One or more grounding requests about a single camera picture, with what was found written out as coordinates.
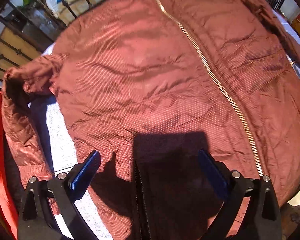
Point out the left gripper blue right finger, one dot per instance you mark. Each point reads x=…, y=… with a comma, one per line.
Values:
x=213, y=171

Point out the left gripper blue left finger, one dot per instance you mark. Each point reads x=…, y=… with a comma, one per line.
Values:
x=82, y=174

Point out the maroon quilted zip jacket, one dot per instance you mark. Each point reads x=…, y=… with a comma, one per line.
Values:
x=149, y=83

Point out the black quilted folded jacket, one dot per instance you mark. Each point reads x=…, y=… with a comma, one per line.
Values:
x=14, y=184

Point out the blue plaid bed sheet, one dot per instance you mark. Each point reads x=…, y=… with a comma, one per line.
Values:
x=61, y=157

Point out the red folded puffer jacket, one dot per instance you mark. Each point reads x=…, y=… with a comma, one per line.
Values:
x=0, y=159

